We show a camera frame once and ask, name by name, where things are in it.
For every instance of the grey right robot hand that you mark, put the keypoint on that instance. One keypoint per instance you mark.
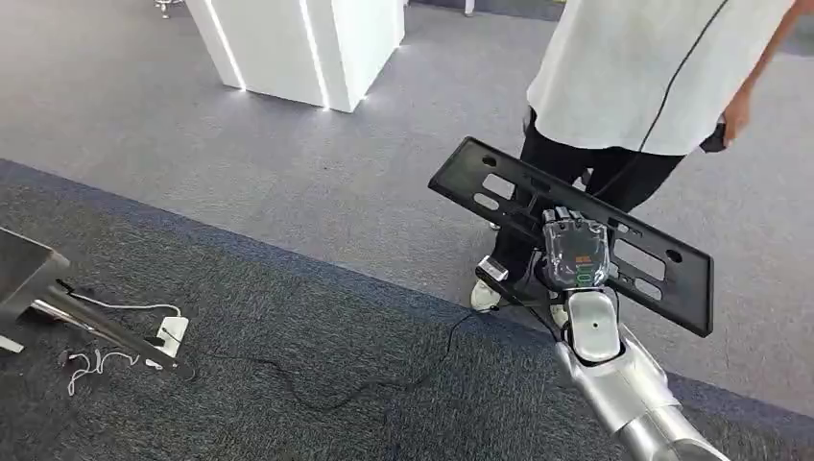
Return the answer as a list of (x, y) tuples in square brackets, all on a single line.
[(575, 248)]

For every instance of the black plastic plate frame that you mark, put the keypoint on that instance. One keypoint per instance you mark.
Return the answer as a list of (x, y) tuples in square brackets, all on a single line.
[(690, 299)]

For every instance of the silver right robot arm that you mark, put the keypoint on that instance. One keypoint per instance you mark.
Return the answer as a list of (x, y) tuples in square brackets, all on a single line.
[(626, 388)]

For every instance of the black handheld device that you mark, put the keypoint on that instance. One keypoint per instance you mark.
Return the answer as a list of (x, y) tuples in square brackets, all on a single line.
[(713, 140)]

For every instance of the person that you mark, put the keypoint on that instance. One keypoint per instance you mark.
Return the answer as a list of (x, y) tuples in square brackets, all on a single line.
[(610, 70)]

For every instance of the person's hand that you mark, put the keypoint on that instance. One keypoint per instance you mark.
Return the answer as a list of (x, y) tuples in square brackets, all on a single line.
[(737, 114)]

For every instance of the white lit pillar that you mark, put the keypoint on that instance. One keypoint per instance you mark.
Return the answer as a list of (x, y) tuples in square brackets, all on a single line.
[(299, 51)]

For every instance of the white power adapter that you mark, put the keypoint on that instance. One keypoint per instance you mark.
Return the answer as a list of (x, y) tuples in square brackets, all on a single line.
[(173, 331)]

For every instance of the chrome chair base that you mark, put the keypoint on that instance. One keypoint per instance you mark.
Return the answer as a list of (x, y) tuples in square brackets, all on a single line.
[(166, 6)]

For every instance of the grey metal stand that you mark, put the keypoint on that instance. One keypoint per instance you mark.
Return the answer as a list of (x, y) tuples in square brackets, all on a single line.
[(32, 273)]

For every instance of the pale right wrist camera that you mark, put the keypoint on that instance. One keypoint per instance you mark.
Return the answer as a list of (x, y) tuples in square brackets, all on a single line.
[(493, 270)]

